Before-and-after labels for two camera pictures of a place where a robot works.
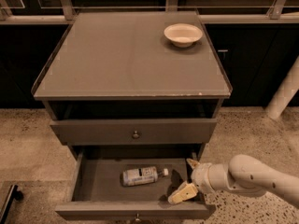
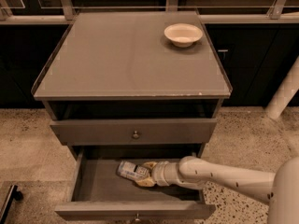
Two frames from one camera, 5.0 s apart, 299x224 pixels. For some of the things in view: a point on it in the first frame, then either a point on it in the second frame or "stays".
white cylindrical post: (286, 92) stays
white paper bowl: (183, 35) stays
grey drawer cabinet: (133, 85) stays
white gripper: (201, 176) -> (158, 173)
